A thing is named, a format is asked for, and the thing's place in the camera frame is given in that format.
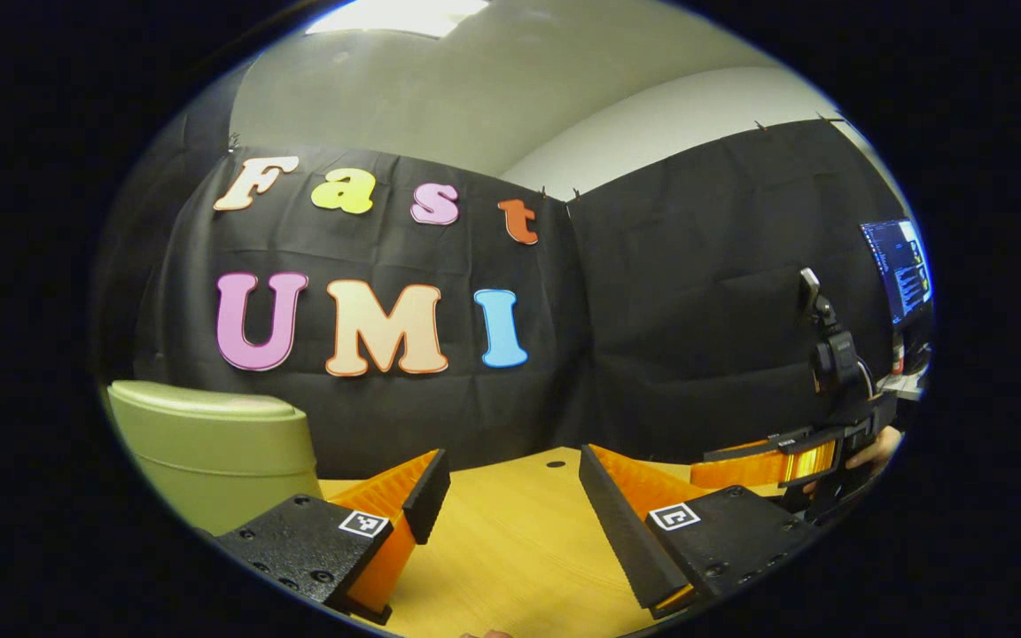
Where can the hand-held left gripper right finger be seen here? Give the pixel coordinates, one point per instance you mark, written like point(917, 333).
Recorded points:
point(612, 523)

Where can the wooden desktop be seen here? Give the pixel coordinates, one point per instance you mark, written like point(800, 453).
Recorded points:
point(510, 549)

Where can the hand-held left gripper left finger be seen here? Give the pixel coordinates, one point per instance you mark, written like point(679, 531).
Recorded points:
point(429, 496)

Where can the ceiling light panel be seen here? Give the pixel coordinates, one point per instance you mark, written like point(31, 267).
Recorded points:
point(395, 16)

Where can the green desktop garbage bin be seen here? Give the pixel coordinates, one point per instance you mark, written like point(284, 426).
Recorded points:
point(209, 452)

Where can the black backdrop cloth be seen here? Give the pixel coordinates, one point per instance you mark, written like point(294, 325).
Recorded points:
point(688, 310)

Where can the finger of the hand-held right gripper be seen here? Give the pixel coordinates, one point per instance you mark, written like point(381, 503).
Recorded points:
point(759, 465)

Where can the computer monitor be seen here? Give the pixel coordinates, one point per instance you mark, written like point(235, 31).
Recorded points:
point(900, 266)

